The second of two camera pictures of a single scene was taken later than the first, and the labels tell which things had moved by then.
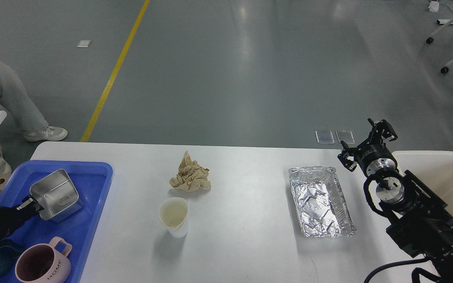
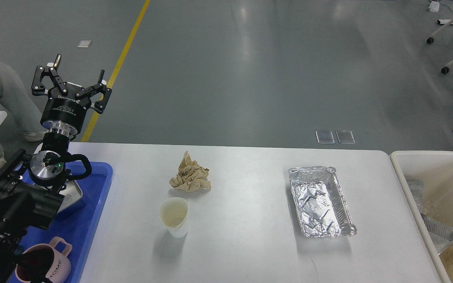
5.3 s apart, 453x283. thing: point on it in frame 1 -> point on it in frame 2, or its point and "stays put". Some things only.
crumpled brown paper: x=191 y=177 stays put
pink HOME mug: x=40 y=263 stays put
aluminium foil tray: x=320 y=207 stays put
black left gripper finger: x=29 y=203 -> x=38 y=88
